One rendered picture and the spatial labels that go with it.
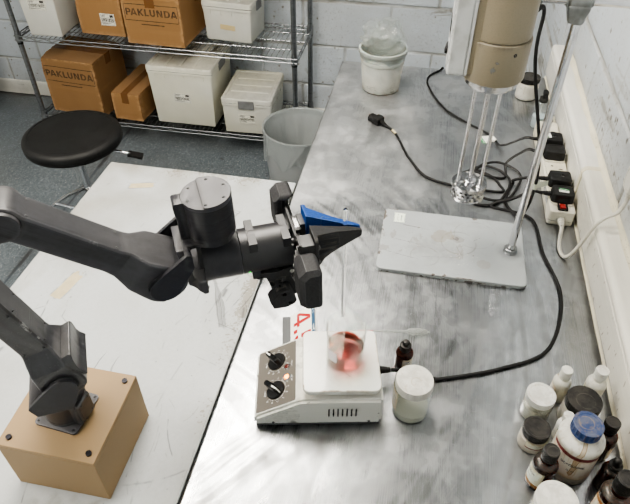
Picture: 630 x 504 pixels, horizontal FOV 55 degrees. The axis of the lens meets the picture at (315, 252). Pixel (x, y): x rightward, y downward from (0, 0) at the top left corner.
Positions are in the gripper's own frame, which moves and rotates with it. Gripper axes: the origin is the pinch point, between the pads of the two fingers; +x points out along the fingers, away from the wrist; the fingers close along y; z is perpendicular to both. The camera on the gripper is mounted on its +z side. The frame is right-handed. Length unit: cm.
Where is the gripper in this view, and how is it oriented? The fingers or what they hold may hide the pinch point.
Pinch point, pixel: (334, 234)
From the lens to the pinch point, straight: 76.4
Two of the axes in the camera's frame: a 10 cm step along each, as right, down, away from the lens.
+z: 0.2, 7.4, 6.7
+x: 9.7, -1.8, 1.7
